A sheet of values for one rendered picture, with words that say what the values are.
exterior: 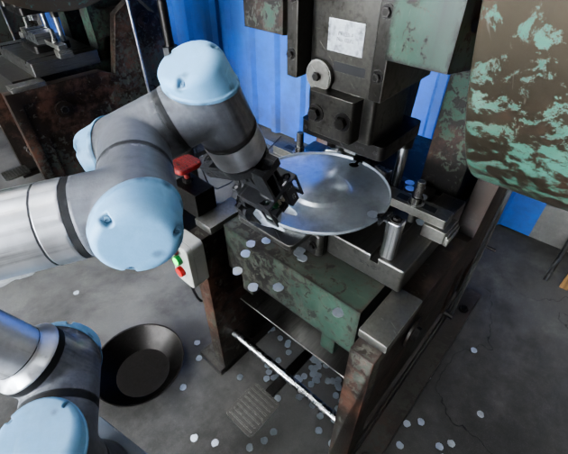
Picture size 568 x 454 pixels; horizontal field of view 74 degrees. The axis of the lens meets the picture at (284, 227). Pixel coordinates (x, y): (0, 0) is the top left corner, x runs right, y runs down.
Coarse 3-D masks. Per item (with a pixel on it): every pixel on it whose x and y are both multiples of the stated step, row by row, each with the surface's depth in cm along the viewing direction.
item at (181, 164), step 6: (186, 156) 93; (192, 156) 93; (174, 162) 91; (180, 162) 90; (186, 162) 90; (192, 162) 90; (198, 162) 91; (174, 168) 89; (180, 168) 88; (186, 168) 89; (192, 168) 90; (180, 174) 88; (186, 174) 89
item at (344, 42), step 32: (320, 0) 62; (352, 0) 59; (320, 32) 65; (352, 32) 61; (320, 64) 67; (352, 64) 64; (320, 96) 68; (352, 96) 66; (320, 128) 72; (352, 128) 68; (384, 128) 72
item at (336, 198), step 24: (288, 168) 84; (312, 168) 84; (336, 168) 84; (360, 168) 84; (312, 192) 77; (336, 192) 77; (360, 192) 78; (384, 192) 78; (288, 216) 72; (312, 216) 72; (336, 216) 72; (360, 216) 72
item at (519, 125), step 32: (512, 0) 22; (544, 0) 21; (480, 32) 24; (512, 32) 23; (544, 32) 22; (480, 64) 26; (512, 64) 25; (544, 64) 23; (480, 96) 28; (512, 96) 26; (544, 96) 25; (480, 128) 31; (512, 128) 29; (544, 128) 27; (480, 160) 37; (512, 160) 33; (544, 160) 30; (544, 192) 36
